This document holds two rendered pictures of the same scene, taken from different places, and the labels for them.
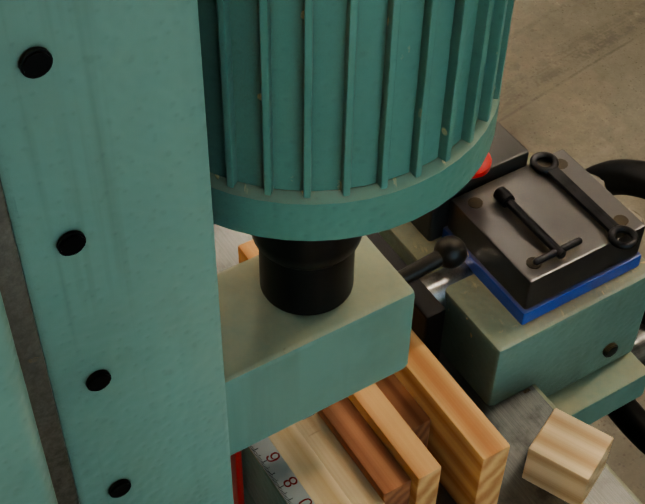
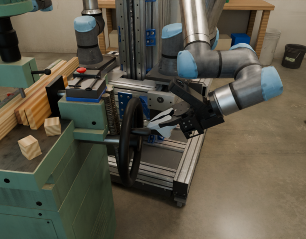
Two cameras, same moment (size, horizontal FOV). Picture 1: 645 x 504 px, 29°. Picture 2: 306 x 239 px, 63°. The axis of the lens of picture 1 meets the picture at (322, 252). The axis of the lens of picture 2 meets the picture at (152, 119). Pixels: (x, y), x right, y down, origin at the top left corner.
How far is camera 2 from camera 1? 0.81 m
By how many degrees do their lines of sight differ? 34
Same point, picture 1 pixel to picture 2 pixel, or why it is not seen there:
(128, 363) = not seen: outside the picture
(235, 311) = not seen: outside the picture
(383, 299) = (15, 64)
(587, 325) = (82, 109)
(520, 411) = (63, 121)
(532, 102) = (255, 156)
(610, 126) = (270, 169)
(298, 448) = (14, 100)
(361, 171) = not seen: outside the picture
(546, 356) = (72, 112)
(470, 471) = (28, 114)
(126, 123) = not seen: outside the picture
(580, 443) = (52, 122)
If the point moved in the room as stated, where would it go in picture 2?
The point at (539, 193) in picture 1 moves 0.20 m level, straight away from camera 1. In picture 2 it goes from (89, 80) to (143, 67)
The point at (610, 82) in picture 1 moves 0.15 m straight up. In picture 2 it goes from (278, 161) to (283, 146)
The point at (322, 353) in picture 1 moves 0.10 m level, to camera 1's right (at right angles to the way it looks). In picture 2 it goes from (2, 69) to (19, 78)
